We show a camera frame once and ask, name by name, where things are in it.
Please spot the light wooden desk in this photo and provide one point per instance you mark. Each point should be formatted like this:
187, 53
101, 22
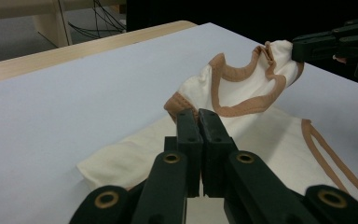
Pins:
52, 28

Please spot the black curtain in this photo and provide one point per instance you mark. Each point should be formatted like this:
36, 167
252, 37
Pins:
230, 12

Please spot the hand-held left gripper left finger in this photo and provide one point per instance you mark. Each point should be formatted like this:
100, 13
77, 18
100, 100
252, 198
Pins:
189, 161

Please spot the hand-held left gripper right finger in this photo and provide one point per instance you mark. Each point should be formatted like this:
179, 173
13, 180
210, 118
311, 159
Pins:
217, 161

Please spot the cream undershirt with tan trim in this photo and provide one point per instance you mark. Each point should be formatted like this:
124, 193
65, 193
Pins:
261, 140

